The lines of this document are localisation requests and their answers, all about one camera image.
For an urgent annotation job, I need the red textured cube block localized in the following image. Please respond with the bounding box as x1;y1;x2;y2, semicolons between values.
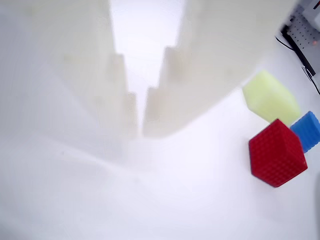
248;118;308;188

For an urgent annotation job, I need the blue ribbed cylinder block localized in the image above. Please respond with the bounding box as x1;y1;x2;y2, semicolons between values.
289;111;320;154

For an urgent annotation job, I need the thin black wire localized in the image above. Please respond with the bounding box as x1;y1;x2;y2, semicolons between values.
301;65;320;95

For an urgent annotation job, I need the pale yellow foam block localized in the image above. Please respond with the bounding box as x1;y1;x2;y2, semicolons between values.
241;69;302;126

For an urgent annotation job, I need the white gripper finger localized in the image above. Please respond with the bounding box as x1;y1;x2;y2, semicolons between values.
0;0;140;156
141;0;301;138

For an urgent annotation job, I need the long black table cable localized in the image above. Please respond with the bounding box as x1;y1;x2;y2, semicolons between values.
274;36;300;52

